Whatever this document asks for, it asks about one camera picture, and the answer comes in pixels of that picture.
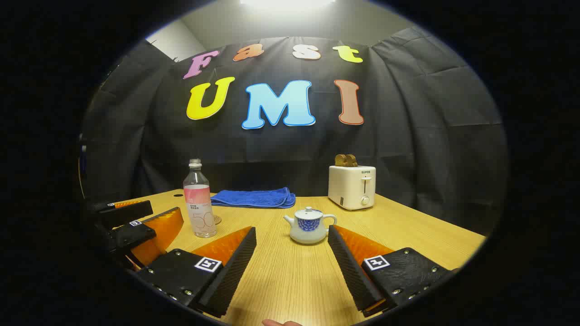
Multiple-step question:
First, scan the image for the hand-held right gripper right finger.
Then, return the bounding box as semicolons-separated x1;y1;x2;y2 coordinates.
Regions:
327;224;459;317

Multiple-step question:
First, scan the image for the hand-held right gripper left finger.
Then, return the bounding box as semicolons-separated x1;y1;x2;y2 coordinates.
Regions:
135;225;257;318

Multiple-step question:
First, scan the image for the white blue-patterned teacup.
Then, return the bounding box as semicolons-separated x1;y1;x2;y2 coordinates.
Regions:
283;212;338;245

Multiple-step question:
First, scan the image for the clear water bottle pink label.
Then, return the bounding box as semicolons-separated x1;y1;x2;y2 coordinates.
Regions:
183;158;218;239

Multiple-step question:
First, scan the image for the blue towel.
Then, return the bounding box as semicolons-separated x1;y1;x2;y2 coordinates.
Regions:
210;187;296;209

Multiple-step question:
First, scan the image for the white toaster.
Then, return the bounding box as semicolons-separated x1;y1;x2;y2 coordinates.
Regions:
328;165;377;211

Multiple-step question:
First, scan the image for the black backdrop cloth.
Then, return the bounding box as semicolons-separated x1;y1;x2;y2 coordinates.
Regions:
79;27;508;236

